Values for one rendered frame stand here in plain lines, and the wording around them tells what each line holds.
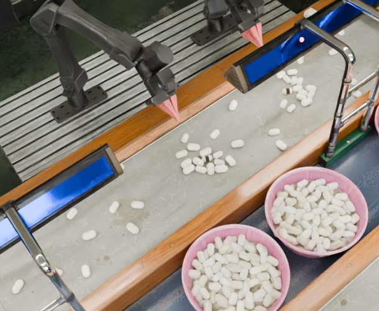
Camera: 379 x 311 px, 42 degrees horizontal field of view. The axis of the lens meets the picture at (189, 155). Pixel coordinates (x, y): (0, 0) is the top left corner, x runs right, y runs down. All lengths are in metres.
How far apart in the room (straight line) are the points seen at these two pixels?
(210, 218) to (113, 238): 0.27
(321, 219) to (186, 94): 0.58
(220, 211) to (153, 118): 0.40
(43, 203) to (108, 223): 0.37
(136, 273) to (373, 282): 0.58
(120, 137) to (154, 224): 0.32
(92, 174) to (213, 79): 0.71
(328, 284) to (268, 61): 0.56
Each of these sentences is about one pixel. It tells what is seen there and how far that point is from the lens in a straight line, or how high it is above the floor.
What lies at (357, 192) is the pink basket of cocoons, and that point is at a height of 0.76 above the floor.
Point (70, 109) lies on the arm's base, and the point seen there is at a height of 0.68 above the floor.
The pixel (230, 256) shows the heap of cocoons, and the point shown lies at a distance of 1.31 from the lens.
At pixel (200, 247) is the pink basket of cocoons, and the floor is 0.74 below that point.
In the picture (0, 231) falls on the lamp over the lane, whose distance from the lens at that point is 1.07.
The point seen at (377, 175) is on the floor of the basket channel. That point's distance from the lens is 1.57.
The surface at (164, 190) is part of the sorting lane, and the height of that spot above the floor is 0.74.
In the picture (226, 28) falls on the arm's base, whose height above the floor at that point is 0.68.
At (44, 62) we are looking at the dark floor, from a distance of 3.07.
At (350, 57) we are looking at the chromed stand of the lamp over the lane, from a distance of 1.24.
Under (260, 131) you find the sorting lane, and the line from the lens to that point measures 1.54.
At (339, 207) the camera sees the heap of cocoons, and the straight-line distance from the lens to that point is 1.41.
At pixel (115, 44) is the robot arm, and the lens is 1.44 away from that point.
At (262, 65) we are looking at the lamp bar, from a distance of 1.24.
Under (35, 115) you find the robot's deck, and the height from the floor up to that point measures 0.67.
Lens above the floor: 1.93
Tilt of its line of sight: 53 degrees down
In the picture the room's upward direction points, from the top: 8 degrees counter-clockwise
